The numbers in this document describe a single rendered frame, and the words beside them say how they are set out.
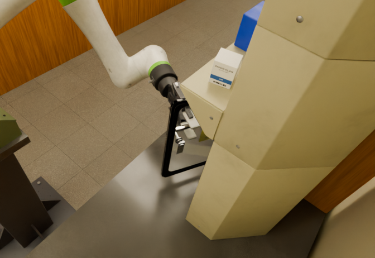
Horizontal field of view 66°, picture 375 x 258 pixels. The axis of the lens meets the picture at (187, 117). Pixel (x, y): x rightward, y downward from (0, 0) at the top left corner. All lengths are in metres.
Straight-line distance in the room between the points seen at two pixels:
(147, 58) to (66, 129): 1.50
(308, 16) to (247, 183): 0.41
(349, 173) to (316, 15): 0.74
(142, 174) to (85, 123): 1.43
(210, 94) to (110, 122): 1.92
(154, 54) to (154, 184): 0.49
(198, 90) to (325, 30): 0.29
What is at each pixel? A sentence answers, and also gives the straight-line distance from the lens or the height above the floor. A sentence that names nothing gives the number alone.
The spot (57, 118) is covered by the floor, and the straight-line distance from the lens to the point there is 2.58.
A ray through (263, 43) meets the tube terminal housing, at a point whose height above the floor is 1.69.
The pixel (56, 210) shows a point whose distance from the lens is 2.14.
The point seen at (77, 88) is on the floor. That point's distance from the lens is 2.79.
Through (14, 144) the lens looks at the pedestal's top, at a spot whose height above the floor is 0.94.
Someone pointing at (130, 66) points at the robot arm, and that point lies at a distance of 1.12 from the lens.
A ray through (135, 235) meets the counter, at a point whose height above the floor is 0.94.
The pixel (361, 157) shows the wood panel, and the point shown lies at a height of 1.27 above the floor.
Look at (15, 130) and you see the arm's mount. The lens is 1.28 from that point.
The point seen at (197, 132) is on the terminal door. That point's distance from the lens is 0.91.
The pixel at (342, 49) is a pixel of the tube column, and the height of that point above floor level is 1.73.
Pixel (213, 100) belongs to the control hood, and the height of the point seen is 1.51.
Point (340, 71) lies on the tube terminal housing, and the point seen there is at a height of 1.69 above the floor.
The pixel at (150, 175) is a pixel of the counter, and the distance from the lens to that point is 1.13.
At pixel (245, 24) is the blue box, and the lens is 0.72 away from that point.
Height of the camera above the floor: 1.93
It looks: 49 degrees down
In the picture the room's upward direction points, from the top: 12 degrees clockwise
